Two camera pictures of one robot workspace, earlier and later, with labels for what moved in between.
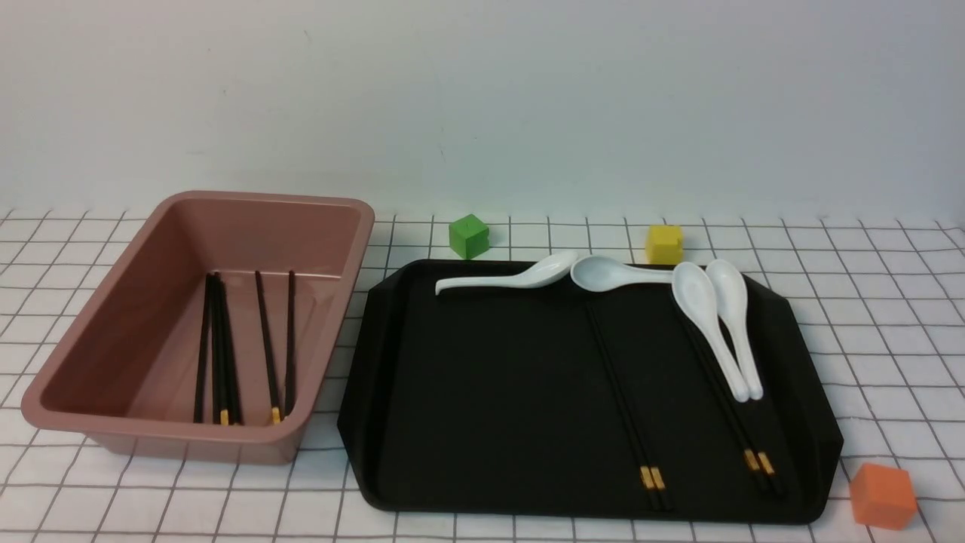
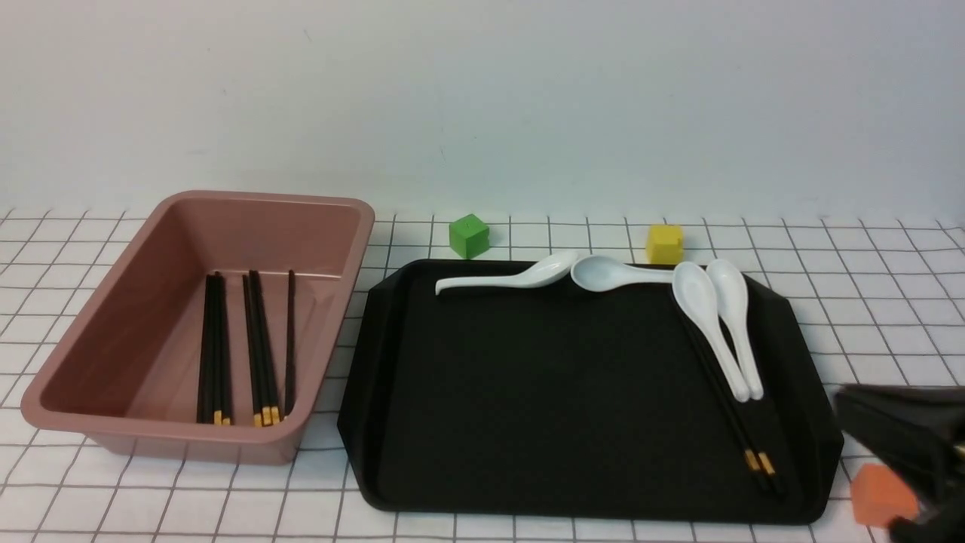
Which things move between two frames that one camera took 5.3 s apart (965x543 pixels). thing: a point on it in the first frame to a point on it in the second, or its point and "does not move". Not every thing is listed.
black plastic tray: x=548 y=400 does not move
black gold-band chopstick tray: x=652 y=479 to x=252 y=354
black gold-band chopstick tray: x=640 y=446 to x=261 y=349
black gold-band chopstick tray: x=758 y=449 does not move
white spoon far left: x=543 y=271 does not move
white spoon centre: x=601 y=274 does not move
